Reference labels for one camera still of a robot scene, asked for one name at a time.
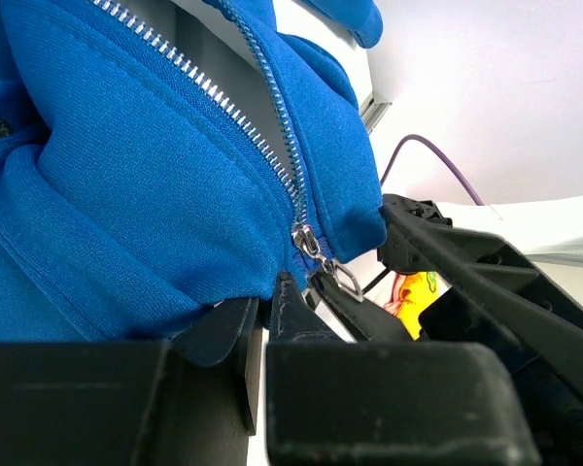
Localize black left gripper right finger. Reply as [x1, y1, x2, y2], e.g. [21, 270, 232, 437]
[265, 272, 541, 465]

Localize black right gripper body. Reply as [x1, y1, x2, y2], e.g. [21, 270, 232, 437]
[419, 290, 583, 465]

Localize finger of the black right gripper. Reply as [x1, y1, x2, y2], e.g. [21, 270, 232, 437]
[379, 194, 583, 383]
[310, 272, 411, 343]

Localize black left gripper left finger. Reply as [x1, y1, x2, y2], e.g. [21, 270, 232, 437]
[0, 298, 261, 465]

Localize blue zip-up jacket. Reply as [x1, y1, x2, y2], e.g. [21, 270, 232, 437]
[0, 1, 387, 342]

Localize yellow printed object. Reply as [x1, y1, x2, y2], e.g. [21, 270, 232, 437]
[384, 272, 439, 340]

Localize aluminium table front rail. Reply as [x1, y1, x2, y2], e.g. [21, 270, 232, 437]
[360, 97, 392, 134]

